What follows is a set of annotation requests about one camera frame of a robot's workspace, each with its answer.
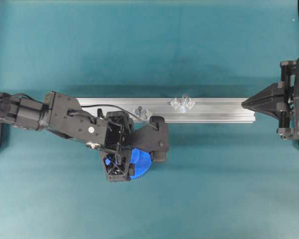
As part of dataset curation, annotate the large blue plastic gear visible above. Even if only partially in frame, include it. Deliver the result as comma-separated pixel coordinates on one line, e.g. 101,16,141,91
105,148,153,181

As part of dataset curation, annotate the silver aluminium extrusion rail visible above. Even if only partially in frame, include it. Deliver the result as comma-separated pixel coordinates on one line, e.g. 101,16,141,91
77,97,256,123

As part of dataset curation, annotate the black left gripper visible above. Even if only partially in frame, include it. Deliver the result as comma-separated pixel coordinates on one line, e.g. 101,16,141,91
99,111,135,177

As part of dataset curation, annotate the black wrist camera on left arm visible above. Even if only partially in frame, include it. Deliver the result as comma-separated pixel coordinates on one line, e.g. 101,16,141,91
126,116,169,163

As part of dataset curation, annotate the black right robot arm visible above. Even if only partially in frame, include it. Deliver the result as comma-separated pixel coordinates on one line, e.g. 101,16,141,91
241,1,299,141

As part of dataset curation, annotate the clear plastic shaft bracket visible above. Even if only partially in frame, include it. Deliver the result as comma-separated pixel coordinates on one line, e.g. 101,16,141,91
169,96,195,114
133,107,152,121

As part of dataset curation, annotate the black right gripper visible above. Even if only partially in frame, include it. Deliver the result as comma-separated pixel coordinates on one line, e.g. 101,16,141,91
241,58,299,140

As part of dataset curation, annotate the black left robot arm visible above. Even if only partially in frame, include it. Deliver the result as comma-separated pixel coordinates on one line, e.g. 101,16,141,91
0,92,135,182

